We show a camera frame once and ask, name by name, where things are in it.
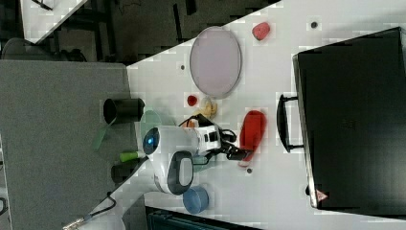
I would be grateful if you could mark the green measuring cup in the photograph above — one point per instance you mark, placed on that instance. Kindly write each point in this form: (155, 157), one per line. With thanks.
(202, 163)

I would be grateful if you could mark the red plush strawberry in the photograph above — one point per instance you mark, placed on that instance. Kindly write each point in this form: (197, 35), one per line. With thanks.
(192, 100)

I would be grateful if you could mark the yellow plush banana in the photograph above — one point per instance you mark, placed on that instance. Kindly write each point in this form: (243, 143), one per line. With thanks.
(207, 107)

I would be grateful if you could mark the round lilac plate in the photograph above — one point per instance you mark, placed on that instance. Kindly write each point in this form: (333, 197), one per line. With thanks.
(215, 62)

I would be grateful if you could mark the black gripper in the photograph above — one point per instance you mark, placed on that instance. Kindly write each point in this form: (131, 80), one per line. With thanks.
(227, 139)

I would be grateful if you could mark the orange plush fruit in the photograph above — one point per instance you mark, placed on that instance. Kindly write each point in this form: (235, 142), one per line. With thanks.
(191, 123)

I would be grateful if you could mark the red plush ketchup bottle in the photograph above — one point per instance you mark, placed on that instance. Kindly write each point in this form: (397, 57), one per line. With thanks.
(252, 131)

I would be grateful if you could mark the red green plush apple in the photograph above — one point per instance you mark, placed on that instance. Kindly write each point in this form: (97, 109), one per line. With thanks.
(261, 31)

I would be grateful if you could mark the lime green plush fruit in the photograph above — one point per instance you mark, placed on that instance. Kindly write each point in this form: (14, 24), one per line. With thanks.
(131, 155)

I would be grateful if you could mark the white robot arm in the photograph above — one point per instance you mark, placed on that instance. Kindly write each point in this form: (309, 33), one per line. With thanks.
(167, 167)

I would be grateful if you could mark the green slotted spatula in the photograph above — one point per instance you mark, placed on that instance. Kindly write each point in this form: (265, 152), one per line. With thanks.
(97, 141)

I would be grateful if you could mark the black cup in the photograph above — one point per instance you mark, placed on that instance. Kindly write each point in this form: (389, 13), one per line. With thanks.
(123, 111)

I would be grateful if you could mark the silver toaster oven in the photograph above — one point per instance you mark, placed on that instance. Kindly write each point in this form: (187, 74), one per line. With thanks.
(351, 101)

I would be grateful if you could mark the blue cup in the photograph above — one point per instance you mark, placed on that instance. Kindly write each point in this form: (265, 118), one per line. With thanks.
(196, 200)

